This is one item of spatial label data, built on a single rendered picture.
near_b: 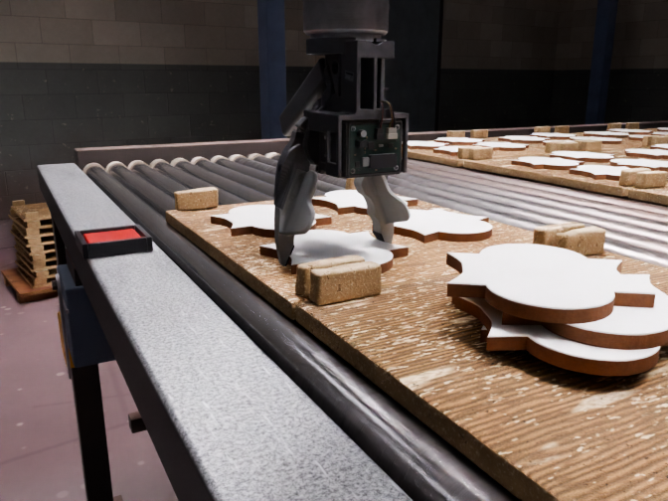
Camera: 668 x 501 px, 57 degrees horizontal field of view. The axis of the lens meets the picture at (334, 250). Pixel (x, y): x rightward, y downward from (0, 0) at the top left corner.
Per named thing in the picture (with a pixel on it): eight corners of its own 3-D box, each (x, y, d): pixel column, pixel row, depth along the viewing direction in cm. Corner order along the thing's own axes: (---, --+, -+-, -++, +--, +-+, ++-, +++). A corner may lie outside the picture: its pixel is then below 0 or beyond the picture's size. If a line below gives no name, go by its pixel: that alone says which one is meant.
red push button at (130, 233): (90, 256, 69) (88, 245, 69) (83, 245, 74) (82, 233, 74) (144, 250, 72) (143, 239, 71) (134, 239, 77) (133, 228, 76)
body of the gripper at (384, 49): (334, 186, 52) (335, 35, 48) (291, 172, 59) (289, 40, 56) (409, 179, 55) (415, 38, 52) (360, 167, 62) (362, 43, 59)
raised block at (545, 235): (543, 255, 62) (545, 230, 61) (529, 251, 63) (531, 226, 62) (584, 249, 64) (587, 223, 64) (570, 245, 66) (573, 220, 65)
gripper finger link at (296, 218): (277, 268, 53) (321, 170, 53) (251, 251, 58) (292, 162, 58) (306, 279, 55) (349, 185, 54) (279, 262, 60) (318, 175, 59)
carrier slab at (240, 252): (291, 321, 49) (291, 302, 49) (165, 222, 84) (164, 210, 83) (590, 261, 65) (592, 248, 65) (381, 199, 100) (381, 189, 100)
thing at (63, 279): (68, 394, 87) (52, 272, 83) (59, 357, 99) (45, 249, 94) (148, 377, 93) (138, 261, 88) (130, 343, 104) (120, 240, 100)
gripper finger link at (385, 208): (412, 262, 60) (377, 182, 56) (379, 248, 65) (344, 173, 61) (435, 245, 61) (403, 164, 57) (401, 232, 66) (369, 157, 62)
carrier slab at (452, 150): (457, 167, 137) (458, 147, 136) (365, 149, 172) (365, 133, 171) (570, 158, 152) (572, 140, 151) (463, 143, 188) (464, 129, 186)
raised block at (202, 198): (177, 212, 82) (175, 191, 82) (173, 210, 84) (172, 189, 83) (219, 208, 85) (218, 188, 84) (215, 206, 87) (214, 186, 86)
